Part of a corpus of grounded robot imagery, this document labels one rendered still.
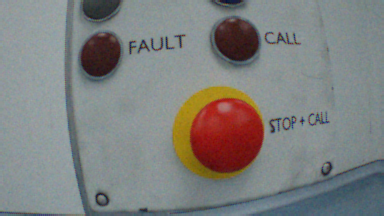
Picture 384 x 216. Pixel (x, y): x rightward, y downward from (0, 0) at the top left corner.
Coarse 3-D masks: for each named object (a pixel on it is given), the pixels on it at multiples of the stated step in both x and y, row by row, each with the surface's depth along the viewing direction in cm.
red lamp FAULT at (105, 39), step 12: (96, 36) 44; (108, 36) 44; (84, 48) 43; (96, 48) 43; (108, 48) 44; (120, 48) 44; (84, 60) 43; (96, 60) 44; (108, 60) 44; (96, 72) 44; (108, 72) 44
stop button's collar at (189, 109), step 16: (192, 96) 45; (208, 96) 45; (224, 96) 45; (240, 96) 45; (192, 112) 45; (176, 128) 45; (288, 128) 46; (176, 144) 45; (192, 160) 45; (208, 176) 45; (224, 176) 46
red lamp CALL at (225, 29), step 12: (228, 24) 45; (240, 24) 45; (216, 36) 45; (228, 36) 45; (240, 36) 45; (252, 36) 45; (228, 48) 45; (240, 48) 45; (252, 48) 45; (240, 60) 45
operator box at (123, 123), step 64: (128, 0) 44; (192, 0) 45; (256, 0) 46; (128, 64) 45; (192, 64) 45; (256, 64) 46; (320, 64) 47; (128, 128) 45; (320, 128) 47; (128, 192) 45; (192, 192) 46; (256, 192) 46
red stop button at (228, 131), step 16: (208, 112) 43; (224, 112) 43; (240, 112) 43; (256, 112) 44; (192, 128) 43; (208, 128) 43; (224, 128) 43; (240, 128) 43; (256, 128) 43; (192, 144) 43; (208, 144) 43; (224, 144) 43; (240, 144) 43; (256, 144) 43; (208, 160) 43; (224, 160) 43; (240, 160) 43
